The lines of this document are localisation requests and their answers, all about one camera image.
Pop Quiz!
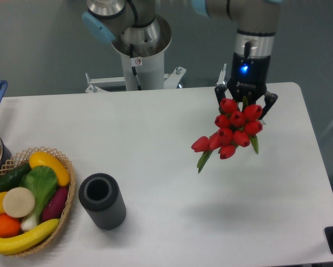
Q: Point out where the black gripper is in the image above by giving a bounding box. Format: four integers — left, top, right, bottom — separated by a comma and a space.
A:
214, 53, 278, 120

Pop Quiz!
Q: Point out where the red tulip bouquet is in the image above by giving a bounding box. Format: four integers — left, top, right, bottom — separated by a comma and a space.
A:
191, 97, 263, 172

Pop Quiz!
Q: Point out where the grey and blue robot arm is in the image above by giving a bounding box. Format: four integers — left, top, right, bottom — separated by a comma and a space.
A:
82, 1, 281, 114

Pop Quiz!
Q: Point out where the dark grey ribbed vase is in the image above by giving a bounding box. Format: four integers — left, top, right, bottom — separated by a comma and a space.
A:
79, 173, 126, 230

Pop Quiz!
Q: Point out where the green bok choy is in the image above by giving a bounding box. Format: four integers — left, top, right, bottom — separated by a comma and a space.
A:
19, 166, 57, 232

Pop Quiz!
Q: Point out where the purple sweet potato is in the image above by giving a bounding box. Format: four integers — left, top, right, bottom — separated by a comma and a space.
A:
41, 187, 68, 222

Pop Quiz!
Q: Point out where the woven wicker basket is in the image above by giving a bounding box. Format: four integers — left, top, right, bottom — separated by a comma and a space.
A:
0, 147, 76, 256

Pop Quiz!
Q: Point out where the dark green cucumber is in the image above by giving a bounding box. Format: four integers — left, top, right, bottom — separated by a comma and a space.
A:
0, 162, 31, 192

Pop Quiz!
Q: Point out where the beige round disc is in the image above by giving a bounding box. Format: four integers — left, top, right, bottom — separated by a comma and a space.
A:
2, 187, 35, 218

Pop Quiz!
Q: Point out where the orange fruit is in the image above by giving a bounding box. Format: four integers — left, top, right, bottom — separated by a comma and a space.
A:
0, 214, 21, 238

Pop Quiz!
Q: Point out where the yellow banana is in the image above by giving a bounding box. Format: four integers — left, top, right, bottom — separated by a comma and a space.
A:
0, 219, 60, 255

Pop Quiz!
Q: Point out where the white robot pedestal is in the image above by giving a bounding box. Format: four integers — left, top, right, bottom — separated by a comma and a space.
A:
82, 12, 187, 91

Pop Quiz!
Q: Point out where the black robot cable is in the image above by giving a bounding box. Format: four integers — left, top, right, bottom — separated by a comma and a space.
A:
129, 43, 143, 91

